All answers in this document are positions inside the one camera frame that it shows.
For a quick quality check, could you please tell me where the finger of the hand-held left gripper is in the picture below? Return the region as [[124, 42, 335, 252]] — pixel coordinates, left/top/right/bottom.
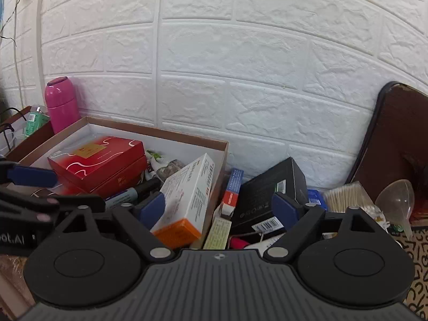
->
[[0, 161, 58, 189], [0, 189, 107, 225]]

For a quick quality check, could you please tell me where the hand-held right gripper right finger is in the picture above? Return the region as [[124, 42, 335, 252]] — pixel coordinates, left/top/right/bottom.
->
[[264, 192, 389, 265]]

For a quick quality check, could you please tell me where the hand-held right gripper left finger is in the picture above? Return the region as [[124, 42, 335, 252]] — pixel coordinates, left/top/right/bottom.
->
[[55, 192, 177, 263]]

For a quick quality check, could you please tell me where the grey marker pen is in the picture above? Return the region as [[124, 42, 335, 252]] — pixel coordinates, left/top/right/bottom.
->
[[105, 177, 163, 211]]

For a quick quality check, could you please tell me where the orange white box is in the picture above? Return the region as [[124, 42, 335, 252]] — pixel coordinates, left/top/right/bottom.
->
[[150, 153, 216, 250]]

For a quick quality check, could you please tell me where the red gift box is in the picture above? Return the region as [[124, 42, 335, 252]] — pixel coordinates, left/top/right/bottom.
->
[[47, 136, 150, 200]]

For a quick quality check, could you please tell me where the tan cardboard box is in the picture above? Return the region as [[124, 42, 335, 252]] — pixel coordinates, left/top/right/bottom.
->
[[7, 116, 230, 250]]

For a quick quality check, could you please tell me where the black box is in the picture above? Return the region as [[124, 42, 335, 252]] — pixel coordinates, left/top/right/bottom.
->
[[231, 156, 308, 236]]

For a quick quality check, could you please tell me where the brown paper bag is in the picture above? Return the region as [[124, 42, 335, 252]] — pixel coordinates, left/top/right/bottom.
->
[[0, 106, 56, 163]]

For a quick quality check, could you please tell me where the white card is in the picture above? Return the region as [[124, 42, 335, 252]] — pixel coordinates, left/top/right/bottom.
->
[[244, 234, 285, 251]]

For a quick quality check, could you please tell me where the grey mottled bundle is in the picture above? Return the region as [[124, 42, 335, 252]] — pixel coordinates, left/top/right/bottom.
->
[[155, 160, 186, 182]]

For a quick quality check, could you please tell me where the white green tube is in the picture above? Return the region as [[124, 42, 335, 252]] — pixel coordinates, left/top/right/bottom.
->
[[145, 150, 165, 175]]

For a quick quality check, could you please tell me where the green bottle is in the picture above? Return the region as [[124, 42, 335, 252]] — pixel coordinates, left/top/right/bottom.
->
[[24, 105, 51, 138]]

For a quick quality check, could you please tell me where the blue red white box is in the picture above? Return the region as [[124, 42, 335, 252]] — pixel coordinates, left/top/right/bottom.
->
[[221, 168, 245, 215]]

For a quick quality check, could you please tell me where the cotton swabs bag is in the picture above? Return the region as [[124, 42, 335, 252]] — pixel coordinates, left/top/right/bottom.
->
[[323, 181, 389, 231]]

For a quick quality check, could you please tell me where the tall yellow-green box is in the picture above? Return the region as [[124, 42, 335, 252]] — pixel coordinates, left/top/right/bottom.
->
[[203, 217, 232, 250]]

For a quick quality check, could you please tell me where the pink bottle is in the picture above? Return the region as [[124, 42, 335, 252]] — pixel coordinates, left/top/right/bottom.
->
[[44, 77, 81, 135]]

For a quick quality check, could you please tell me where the clear plastic funnel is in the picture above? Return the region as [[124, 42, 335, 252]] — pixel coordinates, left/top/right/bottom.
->
[[374, 179, 415, 242]]

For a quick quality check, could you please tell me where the brown headboard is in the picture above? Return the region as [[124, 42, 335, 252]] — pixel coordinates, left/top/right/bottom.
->
[[346, 81, 428, 223]]

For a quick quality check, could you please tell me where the letter printed blanket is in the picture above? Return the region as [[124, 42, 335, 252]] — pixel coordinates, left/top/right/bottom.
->
[[389, 226, 428, 321]]

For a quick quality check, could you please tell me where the white cable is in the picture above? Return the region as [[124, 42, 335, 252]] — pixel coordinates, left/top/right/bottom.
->
[[0, 0, 27, 108]]

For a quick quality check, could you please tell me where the white wall conduit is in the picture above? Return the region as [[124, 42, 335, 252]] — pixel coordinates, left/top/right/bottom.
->
[[36, 0, 47, 85]]

